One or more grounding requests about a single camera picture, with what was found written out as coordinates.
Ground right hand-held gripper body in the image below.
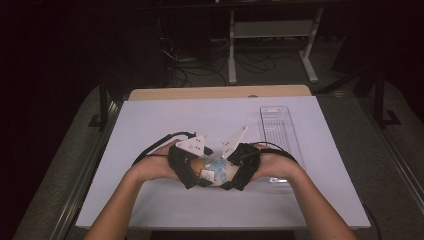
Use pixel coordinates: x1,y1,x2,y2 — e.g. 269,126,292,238
221,125,262,192

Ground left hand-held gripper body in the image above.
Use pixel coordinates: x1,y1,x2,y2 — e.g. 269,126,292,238
167,134,207,190

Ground clear plastic tray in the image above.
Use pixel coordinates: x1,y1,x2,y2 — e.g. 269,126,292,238
259,105,306,184

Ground person's right hand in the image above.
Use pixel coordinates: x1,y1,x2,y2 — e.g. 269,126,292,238
251,143,303,183

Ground person's left hand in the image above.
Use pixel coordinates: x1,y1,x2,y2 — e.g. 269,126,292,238
131,139,183,183

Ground white board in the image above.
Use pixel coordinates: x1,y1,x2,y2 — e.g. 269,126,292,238
75,95,372,231

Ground wooden table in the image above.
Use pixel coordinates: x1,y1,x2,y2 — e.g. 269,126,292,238
128,84,313,102

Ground black metal stand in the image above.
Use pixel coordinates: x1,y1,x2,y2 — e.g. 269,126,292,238
88,83,113,129
373,66,402,128

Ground black tripod legs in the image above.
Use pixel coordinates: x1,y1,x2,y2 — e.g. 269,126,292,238
314,64,379,98

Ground white metal stand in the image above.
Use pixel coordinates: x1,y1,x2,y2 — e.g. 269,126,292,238
227,6,324,85

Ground left hand-held gripper black cable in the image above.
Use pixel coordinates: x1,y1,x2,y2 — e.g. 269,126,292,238
131,131,198,168

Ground hand-held gripper black cable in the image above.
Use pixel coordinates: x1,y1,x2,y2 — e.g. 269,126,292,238
131,131,198,168
239,141,301,165

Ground right hand-held gripper black cable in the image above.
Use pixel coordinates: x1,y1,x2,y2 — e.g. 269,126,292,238
239,141,301,165

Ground tangle of floor cables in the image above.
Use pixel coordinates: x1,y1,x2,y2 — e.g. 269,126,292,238
156,19,278,88

